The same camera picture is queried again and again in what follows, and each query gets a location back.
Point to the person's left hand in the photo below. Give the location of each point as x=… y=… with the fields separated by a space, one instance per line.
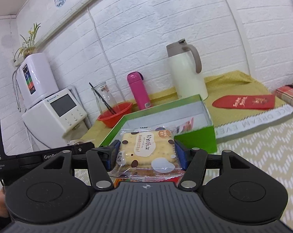
x=3 y=209

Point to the clear glass carafe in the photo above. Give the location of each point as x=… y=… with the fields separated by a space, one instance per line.
x=105 y=97

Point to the plaid orange cloth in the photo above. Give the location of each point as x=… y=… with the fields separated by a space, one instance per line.
x=285 y=93

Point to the cracker biscuit packet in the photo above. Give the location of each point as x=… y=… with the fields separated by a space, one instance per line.
x=146 y=154

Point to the pink thermos bottle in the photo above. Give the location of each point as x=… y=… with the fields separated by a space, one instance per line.
x=135 y=81

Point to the white water dispenser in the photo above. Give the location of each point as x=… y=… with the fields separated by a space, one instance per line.
x=56 y=120

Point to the black chopsticks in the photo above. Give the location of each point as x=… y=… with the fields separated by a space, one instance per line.
x=101 y=98

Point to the white water purifier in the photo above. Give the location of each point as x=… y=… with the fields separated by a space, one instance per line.
x=35 y=79

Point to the red envelope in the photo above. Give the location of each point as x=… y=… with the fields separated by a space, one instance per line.
x=245 y=102

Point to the red plastic basket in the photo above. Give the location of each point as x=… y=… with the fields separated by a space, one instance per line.
x=110 y=120

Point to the cream thermos jug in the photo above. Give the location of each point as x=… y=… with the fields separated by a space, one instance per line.
x=186 y=69

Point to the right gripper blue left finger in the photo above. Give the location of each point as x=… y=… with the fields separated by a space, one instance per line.
x=108 y=154

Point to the beige chevron table mat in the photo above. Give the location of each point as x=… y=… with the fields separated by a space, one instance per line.
x=270 y=148

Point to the yellow green tablecloth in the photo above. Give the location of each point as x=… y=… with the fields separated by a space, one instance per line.
x=231 y=83

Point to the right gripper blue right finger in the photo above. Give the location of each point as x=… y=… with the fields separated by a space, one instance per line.
x=184 y=154

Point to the green cardboard box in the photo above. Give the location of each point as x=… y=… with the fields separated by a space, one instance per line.
x=188 y=116

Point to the green potted plant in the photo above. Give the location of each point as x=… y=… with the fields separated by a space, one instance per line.
x=28 y=45

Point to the pink snack bag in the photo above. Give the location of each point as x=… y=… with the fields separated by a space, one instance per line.
x=185 y=127

